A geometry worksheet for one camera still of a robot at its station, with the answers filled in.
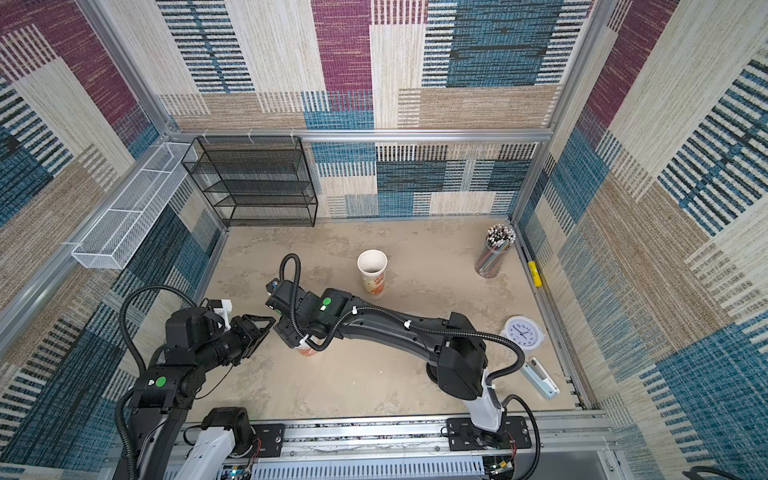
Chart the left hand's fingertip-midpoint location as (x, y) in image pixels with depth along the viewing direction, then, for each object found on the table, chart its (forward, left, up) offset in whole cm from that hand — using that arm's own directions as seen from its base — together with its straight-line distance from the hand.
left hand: (274, 323), depth 72 cm
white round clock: (+5, -67, -18) cm, 70 cm away
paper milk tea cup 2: (+22, -23, -6) cm, 32 cm away
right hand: (+2, -6, -6) cm, 9 cm away
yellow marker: (+29, -80, -22) cm, 87 cm away
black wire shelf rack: (+56, +20, -1) cm, 60 cm away
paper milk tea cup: (-1, -5, -14) cm, 15 cm away
